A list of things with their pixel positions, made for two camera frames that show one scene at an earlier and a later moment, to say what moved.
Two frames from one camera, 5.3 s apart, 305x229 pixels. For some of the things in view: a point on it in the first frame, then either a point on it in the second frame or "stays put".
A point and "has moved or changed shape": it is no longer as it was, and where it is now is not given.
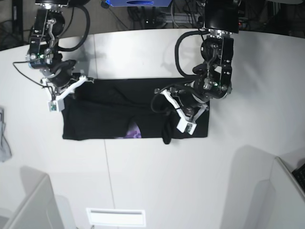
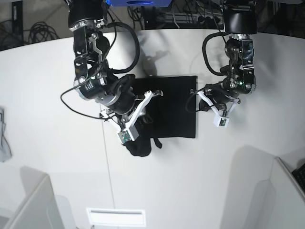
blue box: x=137 y=3 stays put
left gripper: x=48 y=61 to x=96 y=81
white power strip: x=183 y=17 stays put
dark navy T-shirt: x=114 y=109 has moved or changed shape
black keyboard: x=299 y=174 stays put
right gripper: x=213 y=79 to x=239 y=80
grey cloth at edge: x=5 y=150 stays put
